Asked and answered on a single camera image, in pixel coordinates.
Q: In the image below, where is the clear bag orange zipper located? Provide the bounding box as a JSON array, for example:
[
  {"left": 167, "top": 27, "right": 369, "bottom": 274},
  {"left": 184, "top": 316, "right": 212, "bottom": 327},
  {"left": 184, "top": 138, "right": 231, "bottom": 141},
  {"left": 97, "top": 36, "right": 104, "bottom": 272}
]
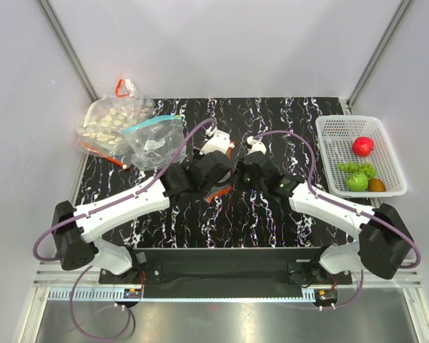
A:
[{"left": 200, "top": 152, "right": 234, "bottom": 203}]

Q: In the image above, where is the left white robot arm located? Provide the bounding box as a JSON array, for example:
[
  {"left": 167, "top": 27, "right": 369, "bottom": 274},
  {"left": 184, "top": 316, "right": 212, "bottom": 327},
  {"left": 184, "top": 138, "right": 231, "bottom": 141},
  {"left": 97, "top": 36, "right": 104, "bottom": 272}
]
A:
[{"left": 53, "top": 151, "right": 235, "bottom": 283}]

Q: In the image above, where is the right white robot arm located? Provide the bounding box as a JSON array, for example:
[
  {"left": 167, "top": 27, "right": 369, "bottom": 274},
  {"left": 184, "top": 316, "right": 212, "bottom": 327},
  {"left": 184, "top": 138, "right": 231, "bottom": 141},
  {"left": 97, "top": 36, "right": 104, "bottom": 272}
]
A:
[{"left": 237, "top": 151, "right": 413, "bottom": 284}]

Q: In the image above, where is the clear bag teal zipper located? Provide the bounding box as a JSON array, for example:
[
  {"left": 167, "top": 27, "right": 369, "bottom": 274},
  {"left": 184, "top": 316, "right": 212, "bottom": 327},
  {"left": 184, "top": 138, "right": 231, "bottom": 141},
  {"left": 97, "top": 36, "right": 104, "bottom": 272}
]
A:
[{"left": 123, "top": 115, "right": 185, "bottom": 172}]

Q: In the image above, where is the bag of round biscuits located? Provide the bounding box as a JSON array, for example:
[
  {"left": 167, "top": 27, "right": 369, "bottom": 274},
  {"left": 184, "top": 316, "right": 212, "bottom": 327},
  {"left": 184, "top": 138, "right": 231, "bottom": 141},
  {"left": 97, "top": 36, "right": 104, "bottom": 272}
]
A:
[{"left": 76, "top": 96, "right": 155, "bottom": 169}]

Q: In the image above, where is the small bag orange zipper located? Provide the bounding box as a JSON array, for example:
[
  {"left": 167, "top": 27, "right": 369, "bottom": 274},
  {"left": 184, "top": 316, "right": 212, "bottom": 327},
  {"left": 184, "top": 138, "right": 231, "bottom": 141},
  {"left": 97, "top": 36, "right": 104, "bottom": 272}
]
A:
[{"left": 114, "top": 79, "right": 144, "bottom": 100}]

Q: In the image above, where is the white plastic basket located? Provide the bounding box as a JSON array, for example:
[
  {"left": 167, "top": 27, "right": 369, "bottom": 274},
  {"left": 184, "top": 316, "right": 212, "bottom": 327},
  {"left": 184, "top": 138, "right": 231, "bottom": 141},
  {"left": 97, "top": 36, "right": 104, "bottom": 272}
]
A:
[{"left": 315, "top": 115, "right": 408, "bottom": 198}]

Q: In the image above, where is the green round fruit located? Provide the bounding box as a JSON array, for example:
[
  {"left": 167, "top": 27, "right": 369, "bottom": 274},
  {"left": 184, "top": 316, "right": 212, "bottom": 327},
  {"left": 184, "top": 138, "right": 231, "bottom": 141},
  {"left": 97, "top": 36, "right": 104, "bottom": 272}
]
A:
[{"left": 345, "top": 172, "right": 369, "bottom": 192}]

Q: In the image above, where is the red apple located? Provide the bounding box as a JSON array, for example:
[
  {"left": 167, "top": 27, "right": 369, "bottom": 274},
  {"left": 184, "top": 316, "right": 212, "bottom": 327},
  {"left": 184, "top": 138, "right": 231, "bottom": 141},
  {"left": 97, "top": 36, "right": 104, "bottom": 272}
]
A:
[{"left": 352, "top": 136, "right": 375, "bottom": 157}]

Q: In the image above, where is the green leafy vegetable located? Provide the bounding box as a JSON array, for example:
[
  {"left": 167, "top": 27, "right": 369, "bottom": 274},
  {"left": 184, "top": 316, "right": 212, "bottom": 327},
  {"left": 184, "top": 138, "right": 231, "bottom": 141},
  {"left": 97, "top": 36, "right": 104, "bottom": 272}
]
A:
[{"left": 337, "top": 162, "right": 377, "bottom": 179}]

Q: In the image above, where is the brown kiwi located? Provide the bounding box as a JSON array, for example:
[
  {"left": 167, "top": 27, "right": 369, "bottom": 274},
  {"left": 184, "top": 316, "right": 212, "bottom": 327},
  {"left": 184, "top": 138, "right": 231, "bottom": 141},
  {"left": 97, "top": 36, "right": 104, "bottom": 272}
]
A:
[{"left": 368, "top": 178, "right": 386, "bottom": 192}]

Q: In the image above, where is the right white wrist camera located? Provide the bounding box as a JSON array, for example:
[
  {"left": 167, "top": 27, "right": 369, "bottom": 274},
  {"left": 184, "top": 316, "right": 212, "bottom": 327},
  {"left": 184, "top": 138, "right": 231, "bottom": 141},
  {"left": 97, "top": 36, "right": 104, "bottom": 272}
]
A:
[{"left": 247, "top": 136, "right": 267, "bottom": 156}]

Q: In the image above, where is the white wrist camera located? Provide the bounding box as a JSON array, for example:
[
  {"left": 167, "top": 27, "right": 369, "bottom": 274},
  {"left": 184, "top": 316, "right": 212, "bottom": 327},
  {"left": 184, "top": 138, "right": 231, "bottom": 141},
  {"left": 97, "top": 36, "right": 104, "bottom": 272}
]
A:
[
  {"left": 247, "top": 136, "right": 267, "bottom": 156},
  {"left": 200, "top": 129, "right": 235, "bottom": 155}
]

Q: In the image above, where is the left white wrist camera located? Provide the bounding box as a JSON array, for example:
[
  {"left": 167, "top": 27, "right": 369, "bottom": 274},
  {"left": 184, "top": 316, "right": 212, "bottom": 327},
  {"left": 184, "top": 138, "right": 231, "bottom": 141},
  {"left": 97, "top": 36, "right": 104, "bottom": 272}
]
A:
[{"left": 200, "top": 129, "right": 235, "bottom": 155}]

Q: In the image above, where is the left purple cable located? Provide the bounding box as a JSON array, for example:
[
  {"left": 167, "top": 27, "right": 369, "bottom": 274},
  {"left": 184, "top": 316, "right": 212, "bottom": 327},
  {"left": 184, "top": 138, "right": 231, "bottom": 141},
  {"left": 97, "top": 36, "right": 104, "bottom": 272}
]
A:
[{"left": 34, "top": 119, "right": 219, "bottom": 340}]

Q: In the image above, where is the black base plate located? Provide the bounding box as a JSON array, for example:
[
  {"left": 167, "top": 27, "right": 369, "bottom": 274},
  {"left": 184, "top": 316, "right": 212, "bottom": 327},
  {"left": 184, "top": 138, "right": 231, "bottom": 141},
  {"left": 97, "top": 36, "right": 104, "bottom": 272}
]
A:
[{"left": 99, "top": 247, "right": 333, "bottom": 294}]

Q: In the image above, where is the left aluminium frame post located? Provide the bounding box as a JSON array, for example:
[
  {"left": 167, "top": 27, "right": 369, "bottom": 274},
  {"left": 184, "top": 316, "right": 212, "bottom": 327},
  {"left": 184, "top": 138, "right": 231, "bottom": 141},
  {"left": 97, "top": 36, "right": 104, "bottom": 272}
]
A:
[{"left": 36, "top": 0, "right": 99, "bottom": 102}]

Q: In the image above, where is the aluminium frame post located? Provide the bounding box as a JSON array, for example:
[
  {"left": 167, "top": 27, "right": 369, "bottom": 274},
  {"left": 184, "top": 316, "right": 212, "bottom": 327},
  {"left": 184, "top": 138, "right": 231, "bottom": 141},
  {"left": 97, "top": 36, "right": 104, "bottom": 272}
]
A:
[
  {"left": 346, "top": 0, "right": 414, "bottom": 114},
  {"left": 36, "top": 0, "right": 99, "bottom": 102}
]

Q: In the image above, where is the front aluminium rail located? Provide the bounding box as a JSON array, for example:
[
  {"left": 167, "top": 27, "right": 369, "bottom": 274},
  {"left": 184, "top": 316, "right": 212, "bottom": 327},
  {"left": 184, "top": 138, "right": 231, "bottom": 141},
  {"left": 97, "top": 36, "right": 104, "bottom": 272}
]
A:
[{"left": 32, "top": 262, "right": 421, "bottom": 288}]

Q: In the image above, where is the white slotted cable duct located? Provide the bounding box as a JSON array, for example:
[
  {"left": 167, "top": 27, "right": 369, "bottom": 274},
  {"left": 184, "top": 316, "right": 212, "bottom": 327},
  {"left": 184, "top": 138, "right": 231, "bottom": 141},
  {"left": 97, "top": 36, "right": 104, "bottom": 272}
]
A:
[{"left": 48, "top": 287, "right": 317, "bottom": 303}]

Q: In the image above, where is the right aluminium frame post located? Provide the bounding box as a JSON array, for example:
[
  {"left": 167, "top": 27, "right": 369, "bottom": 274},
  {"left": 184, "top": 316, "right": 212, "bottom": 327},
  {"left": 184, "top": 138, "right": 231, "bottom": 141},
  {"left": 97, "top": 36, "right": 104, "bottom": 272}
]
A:
[{"left": 346, "top": 0, "right": 414, "bottom": 114}]

